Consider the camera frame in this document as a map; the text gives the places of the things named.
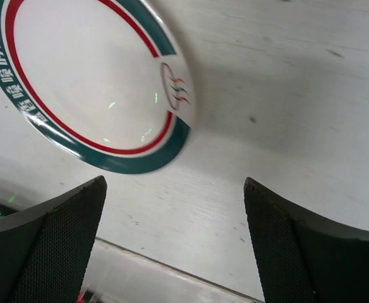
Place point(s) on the green red rimmed plate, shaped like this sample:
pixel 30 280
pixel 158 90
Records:
pixel 105 81

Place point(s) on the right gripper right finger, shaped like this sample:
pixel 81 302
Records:
pixel 302 256

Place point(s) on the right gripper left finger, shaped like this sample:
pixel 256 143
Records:
pixel 45 249

